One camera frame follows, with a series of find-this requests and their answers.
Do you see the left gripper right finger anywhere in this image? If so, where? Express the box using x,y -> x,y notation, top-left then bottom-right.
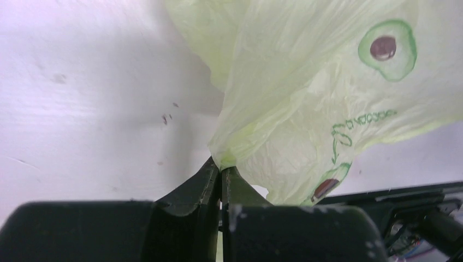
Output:
221,168 -> 387,261

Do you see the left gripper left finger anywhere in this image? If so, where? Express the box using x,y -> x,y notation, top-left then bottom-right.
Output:
1,159 -> 221,261

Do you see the green plastic bag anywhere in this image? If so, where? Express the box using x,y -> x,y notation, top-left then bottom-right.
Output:
165,1 -> 462,206

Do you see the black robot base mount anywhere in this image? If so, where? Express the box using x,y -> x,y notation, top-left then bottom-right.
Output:
320,182 -> 462,261

